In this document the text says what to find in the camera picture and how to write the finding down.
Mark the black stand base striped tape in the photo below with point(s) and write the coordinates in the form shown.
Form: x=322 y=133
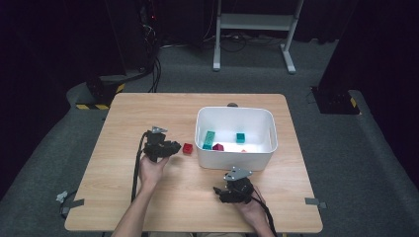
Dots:
x=102 y=92

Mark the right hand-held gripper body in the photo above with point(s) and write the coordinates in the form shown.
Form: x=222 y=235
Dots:
x=240 y=191

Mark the person's left hand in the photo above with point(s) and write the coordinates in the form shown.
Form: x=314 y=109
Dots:
x=150 y=173

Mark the white metal stand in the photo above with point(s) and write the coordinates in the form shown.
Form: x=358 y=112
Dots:
x=257 y=21

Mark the teal toy brick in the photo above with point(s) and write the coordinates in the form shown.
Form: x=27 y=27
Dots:
x=240 y=138

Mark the magenta toy brick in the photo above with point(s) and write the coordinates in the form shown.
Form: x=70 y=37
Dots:
x=217 y=147

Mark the grey tape strip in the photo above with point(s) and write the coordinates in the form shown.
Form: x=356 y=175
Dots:
x=72 y=204
x=314 y=201

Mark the red toy brick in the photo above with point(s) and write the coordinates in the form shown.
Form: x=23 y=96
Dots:
x=187 y=148

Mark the person's right hand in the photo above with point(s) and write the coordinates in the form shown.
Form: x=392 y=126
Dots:
x=253 y=210

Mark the dark curtain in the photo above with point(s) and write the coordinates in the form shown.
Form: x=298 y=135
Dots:
x=39 y=65
x=378 y=59

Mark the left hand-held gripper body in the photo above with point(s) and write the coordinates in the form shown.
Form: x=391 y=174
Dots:
x=158 y=146

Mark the long mint green toy brick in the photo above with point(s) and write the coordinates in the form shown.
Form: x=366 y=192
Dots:
x=209 y=139

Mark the grey round knob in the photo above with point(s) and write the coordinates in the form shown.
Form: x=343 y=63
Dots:
x=232 y=105

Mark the white plastic bin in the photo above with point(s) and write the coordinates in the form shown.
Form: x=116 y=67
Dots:
x=235 y=161

